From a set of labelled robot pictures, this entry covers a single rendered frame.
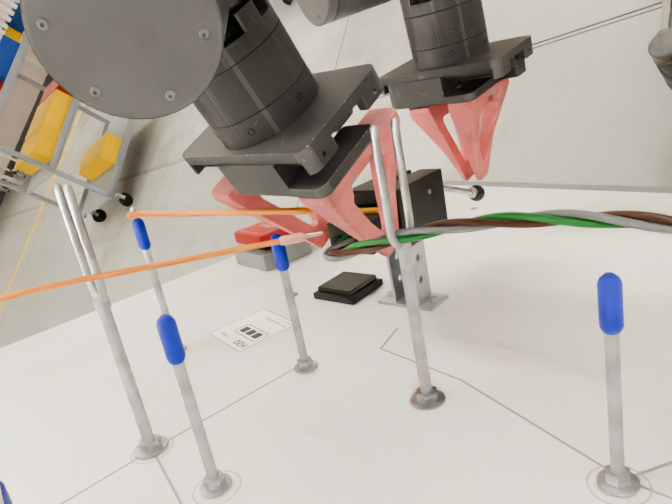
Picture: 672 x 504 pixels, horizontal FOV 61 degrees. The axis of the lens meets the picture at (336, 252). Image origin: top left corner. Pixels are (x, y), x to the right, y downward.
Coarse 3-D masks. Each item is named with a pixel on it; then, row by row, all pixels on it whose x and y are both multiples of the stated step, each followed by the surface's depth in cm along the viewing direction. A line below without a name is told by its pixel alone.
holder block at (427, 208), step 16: (416, 176) 38; (432, 176) 38; (368, 192) 36; (400, 192) 35; (416, 192) 36; (432, 192) 38; (400, 208) 35; (416, 208) 37; (432, 208) 38; (400, 224) 36; (416, 224) 37
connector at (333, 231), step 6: (360, 204) 38; (366, 204) 38; (372, 204) 37; (366, 216) 35; (372, 216) 34; (378, 216) 34; (372, 222) 34; (378, 222) 34; (330, 228) 35; (336, 228) 35; (330, 234) 35; (336, 234) 35; (342, 234) 34; (330, 240) 35; (336, 240) 35; (372, 252) 34
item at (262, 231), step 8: (256, 224) 57; (264, 224) 57; (240, 232) 56; (248, 232) 55; (256, 232) 54; (264, 232) 54; (272, 232) 54; (280, 232) 54; (240, 240) 56; (248, 240) 55; (256, 240) 53; (264, 240) 53; (264, 248) 55
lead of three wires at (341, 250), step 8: (400, 232) 26; (408, 232) 25; (344, 240) 33; (352, 240) 34; (368, 240) 27; (376, 240) 26; (384, 240) 26; (400, 240) 26; (408, 240) 25; (328, 248) 32; (336, 248) 33; (344, 248) 28; (352, 248) 28; (360, 248) 27; (368, 248) 27; (376, 248) 27; (384, 248) 27; (328, 256) 30; (336, 256) 29; (344, 256) 28; (352, 256) 28
